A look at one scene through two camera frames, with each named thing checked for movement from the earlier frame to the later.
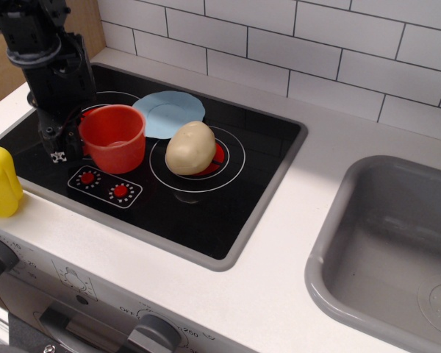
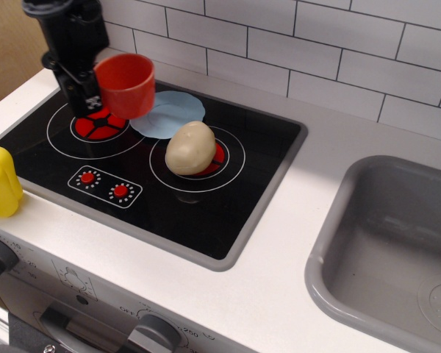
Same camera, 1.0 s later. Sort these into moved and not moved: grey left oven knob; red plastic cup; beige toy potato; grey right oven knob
Moved: red plastic cup
Not moved: grey left oven knob; grey right oven knob; beige toy potato
